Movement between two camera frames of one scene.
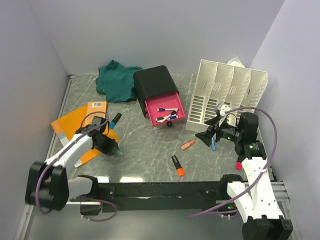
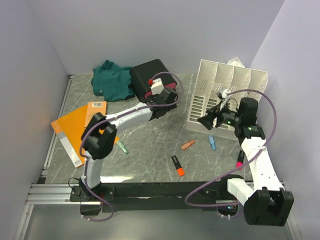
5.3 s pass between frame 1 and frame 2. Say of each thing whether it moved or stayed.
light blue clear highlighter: stayed
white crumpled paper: stayed
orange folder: stayed
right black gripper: moved
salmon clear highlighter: stayed
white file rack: stayed
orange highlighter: stayed
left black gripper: moved
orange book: stayed
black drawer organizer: moved
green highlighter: moved
